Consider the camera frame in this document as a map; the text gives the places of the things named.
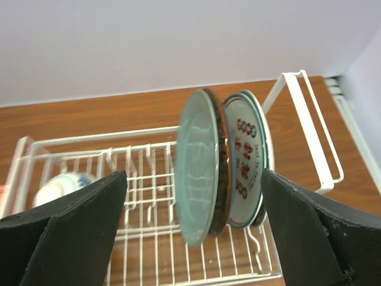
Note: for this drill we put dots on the blue floral ceramic bowl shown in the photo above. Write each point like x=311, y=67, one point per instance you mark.
x=62, y=185

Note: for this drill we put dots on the white wire dish rack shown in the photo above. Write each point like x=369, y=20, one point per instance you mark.
x=136, y=134

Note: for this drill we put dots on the green rimmed white plate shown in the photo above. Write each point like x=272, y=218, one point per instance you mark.
x=268, y=154

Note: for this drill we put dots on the grey-green beaded rim plate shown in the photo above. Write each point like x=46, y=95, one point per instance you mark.
x=196, y=168

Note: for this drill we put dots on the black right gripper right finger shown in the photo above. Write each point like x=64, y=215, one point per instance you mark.
x=320, y=241

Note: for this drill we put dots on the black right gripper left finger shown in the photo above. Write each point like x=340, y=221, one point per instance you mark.
x=67, y=241

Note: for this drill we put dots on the red Chinese text white plate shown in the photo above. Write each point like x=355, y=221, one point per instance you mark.
x=250, y=159

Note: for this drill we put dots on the teal glazed floral plate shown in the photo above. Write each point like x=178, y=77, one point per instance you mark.
x=225, y=167

